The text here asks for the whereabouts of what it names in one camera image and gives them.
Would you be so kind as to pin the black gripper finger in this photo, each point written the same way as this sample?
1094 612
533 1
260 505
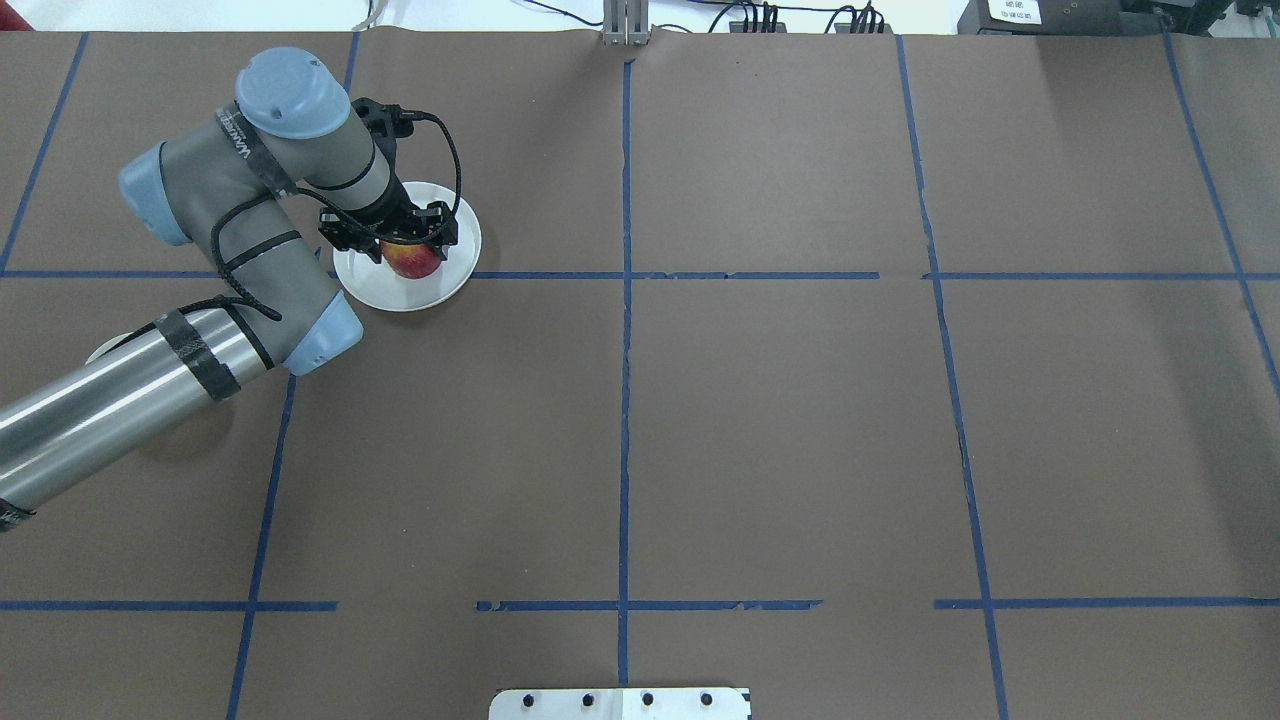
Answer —
441 238
346 238

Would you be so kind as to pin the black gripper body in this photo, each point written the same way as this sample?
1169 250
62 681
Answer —
392 213

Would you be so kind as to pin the red yellow apple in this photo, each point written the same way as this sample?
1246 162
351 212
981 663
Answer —
412 261

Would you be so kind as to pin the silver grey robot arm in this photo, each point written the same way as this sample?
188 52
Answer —
290 130

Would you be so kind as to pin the white round plate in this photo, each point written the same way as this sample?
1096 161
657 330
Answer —
376 285

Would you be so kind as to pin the white bowl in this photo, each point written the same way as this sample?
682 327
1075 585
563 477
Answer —
104 348

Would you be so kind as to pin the brown paper table cover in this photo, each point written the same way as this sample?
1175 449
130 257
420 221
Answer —
894 377

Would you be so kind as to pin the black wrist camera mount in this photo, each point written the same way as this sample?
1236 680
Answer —
386 123

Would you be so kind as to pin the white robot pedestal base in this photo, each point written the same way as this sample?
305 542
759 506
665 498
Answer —
623 703

